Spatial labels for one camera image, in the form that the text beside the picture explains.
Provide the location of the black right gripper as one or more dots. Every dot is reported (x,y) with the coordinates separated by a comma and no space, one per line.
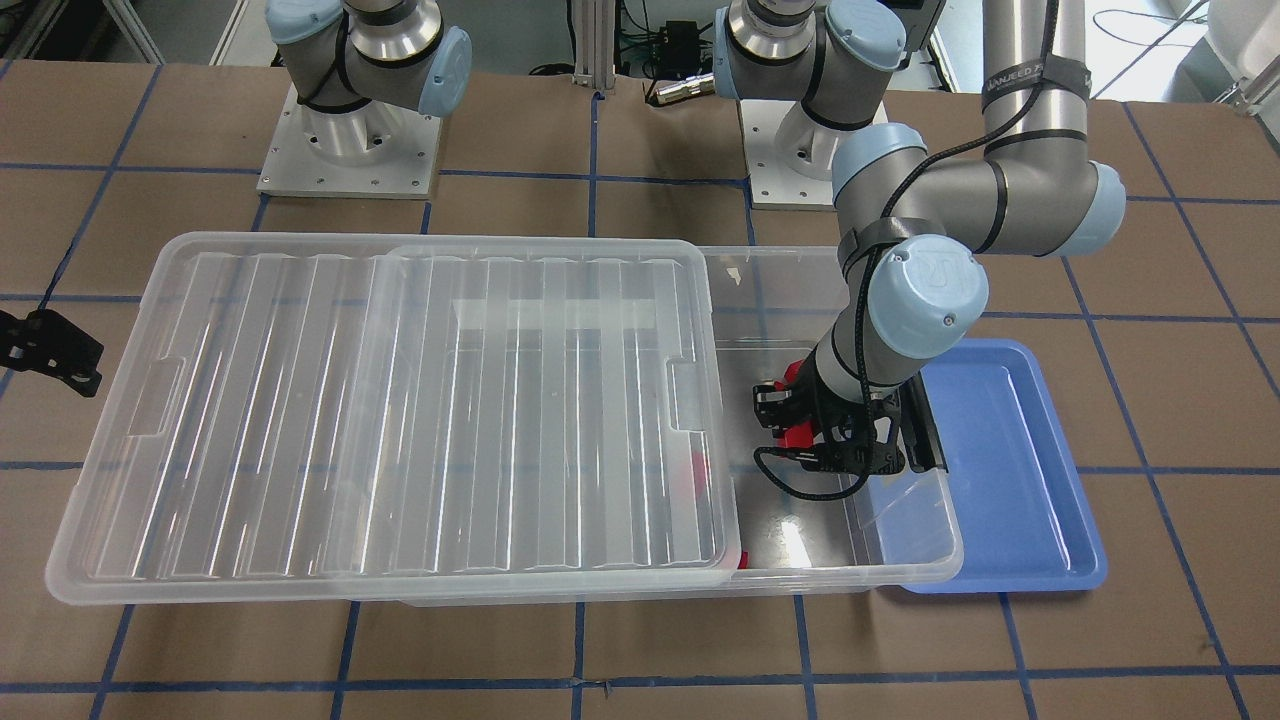
(52,346)

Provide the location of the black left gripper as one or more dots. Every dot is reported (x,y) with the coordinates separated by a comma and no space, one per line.
(781,402)

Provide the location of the red block from tray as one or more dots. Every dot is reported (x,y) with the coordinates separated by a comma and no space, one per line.
(802,435)

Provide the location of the clear plastic box lid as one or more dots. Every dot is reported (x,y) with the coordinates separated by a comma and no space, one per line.
(305,416)

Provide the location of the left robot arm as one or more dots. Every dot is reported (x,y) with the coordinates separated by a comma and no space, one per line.
(913,223)

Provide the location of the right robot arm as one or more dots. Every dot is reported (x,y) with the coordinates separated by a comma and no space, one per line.
(372,82)

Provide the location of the clear plastic storage box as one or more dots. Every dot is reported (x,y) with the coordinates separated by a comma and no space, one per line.
(771,304)

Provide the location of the blue plastic tray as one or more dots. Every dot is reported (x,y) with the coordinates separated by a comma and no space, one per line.
(1023,517)

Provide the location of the black power adapter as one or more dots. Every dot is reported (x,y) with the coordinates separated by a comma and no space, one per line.
(679,49)

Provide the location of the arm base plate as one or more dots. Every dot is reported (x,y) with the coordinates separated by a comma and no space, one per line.
(375,152)
(789,156)

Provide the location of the aluminium frame post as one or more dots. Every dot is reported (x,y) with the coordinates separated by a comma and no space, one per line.
(594,27)

